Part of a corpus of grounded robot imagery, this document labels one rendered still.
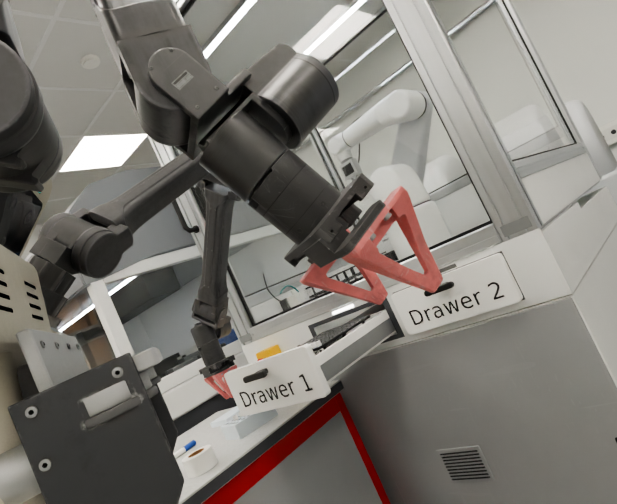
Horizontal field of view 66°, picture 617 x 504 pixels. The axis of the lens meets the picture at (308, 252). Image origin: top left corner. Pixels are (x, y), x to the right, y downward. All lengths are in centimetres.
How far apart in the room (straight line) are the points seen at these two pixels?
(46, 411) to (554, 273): 91
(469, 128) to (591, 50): 324
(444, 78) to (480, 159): 19
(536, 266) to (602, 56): 329
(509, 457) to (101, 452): 100
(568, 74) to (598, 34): 31
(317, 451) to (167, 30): 109
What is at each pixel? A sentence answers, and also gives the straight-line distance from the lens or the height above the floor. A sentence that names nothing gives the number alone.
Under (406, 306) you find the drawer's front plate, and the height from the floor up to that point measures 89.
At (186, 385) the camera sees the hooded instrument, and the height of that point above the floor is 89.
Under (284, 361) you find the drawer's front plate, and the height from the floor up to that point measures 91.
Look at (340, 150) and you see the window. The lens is 125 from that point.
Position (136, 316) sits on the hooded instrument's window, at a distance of 189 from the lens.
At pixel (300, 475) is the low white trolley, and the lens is 127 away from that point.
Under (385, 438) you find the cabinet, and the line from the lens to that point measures 143.
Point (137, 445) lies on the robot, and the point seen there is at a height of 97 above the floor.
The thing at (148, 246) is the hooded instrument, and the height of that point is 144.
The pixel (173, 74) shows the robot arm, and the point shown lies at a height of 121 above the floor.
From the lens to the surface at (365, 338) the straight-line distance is 115.
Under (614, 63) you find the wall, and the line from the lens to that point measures 425.
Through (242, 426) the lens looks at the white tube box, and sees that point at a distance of 128.
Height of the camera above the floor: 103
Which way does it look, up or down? 4 degrees up
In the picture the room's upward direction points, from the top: 25 degrees counter-clockwise
